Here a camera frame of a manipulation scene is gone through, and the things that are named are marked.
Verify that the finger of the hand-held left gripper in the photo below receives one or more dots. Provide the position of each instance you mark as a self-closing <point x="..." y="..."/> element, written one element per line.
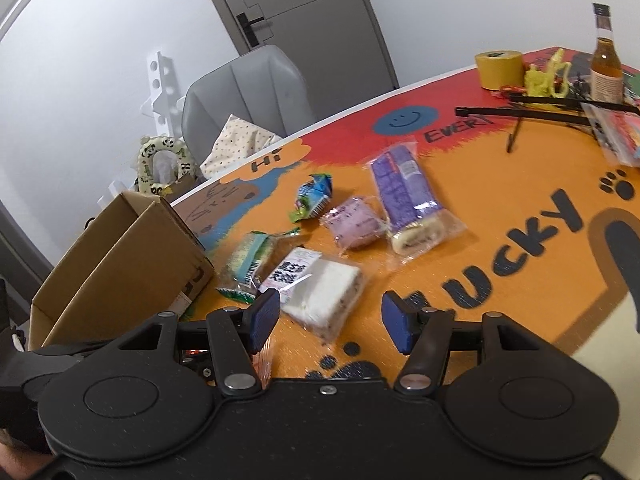
<point x="65" y="357"/>

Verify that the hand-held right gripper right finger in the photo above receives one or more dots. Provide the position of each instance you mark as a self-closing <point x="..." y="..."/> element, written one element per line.
<point x="397" y="322"/>

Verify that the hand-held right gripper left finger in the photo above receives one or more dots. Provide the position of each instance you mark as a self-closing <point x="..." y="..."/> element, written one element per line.
<point x="264" y="317"/>

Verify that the green white snack packet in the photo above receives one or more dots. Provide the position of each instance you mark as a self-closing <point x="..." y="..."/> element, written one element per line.
<point x="245" y="265"/>

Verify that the white sandwich packet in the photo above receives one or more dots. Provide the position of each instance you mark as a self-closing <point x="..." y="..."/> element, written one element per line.
<point x="320" y="292"/>

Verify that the purple round bun packet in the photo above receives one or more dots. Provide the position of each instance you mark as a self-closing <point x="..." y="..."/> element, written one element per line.
<point x="352" y="222"/>

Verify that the blue snack packet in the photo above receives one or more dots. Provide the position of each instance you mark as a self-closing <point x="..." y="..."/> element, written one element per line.
<point x="312" y="197"/>

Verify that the purple roll cake packet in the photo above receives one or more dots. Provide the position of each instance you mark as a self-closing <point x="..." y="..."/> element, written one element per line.
<point x="405" y="185"/>

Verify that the cartoon cat table mat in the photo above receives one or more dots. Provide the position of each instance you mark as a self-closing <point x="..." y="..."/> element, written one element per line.
<point x="500" y="310"/>

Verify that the printed brown cardboard box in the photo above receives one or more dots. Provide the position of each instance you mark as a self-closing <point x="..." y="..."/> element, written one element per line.
<point x="180" y="187"/>

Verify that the dotted cream cushion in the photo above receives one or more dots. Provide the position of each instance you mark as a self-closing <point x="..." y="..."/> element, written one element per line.
<point x="235" y="150"/>

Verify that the black folding stand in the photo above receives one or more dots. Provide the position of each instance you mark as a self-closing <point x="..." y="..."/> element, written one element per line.
<point x="480" y="111"/>

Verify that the grey chair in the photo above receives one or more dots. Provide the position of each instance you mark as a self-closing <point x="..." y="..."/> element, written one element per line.
<point x="250" y="90"/>

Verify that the small red tool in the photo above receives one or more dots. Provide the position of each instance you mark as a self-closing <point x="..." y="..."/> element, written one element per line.
<point x="511" y="90"/>

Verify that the white plastic rack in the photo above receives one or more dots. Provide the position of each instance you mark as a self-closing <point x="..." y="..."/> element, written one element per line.
<point x="157" y="77"/>

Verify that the yellow tape roll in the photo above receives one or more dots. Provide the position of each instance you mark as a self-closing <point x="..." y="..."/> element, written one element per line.
<point x="500" y="72"/>

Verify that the red clear plastic bag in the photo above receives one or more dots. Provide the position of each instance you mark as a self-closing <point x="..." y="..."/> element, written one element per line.
<point x="625" y="130"/>

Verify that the grey door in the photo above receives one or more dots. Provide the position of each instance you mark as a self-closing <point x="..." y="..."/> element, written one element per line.
<point x="310" y="20"/>

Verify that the brown glass bottle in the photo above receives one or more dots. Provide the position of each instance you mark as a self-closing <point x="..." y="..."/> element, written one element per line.
<point x="606" y="77"/>

